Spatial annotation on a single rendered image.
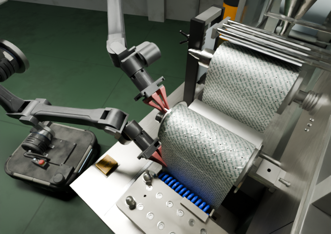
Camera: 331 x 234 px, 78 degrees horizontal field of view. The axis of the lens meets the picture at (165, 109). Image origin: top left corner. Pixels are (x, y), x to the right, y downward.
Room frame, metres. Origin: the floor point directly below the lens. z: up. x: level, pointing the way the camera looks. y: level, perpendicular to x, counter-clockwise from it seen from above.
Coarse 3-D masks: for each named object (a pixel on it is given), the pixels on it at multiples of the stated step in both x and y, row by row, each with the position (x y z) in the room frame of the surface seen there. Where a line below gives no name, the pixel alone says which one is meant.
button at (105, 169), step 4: (104, 156) 0.45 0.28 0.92; (108, 156) 0.45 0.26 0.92; (100, 160) 0.43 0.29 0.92; (104, 160) 0.43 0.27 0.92; (108, 160) 0.43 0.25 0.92; (112, 160) 0.43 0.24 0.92; (96, 164) 0.41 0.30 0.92; (100, 164) 0.41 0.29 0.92; (104, 164) 0.41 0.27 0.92; (108, 164) 0.41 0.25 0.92; (112, 164) 0.41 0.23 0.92; (116, 164) 0.41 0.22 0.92; (100, 168) 0.39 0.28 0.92; (104, 168) 0.39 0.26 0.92; (108, 168) 0.39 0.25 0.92; (112, 168) 0.40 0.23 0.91; (104, 172) 0.37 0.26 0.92; (108, 172) 0.38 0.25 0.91
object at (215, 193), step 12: (168, 156) 0.32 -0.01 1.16; (168, 168) 0.32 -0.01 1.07; (180, 168) 0.29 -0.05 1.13; (192, 168) 0.27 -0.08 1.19; (180, 180) 0.29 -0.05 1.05; (192, 180) 0.26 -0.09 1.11; (204, 180) 0.24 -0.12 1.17; (192, 192) 0.26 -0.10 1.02; (204, 192) 0.23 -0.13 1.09; (216, 192) 0.21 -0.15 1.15; (228, 192) 0.20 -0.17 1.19; (216, 204) 0.20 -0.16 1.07
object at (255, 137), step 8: (192, 104) 0.48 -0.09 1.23; (200, 104) 0.48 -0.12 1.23; (200, 112) 0.45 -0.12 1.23; (208, 112) 0.45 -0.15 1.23; (216, 112) 0.45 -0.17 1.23; (216, 120) 0.41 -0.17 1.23; (224, 120) 0.41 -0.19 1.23; (232, 120) 0.41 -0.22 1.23; (232, 128) 0.38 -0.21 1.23; (240, 128) 0.38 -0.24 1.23; (248, 128) 0.38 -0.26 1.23; (240, 136) 0.35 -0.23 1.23; (248, 136) 0.35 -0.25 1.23; (256, 136) 0.35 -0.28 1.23; (264, 136) 0.35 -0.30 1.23; (256, 144) 0.32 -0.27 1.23
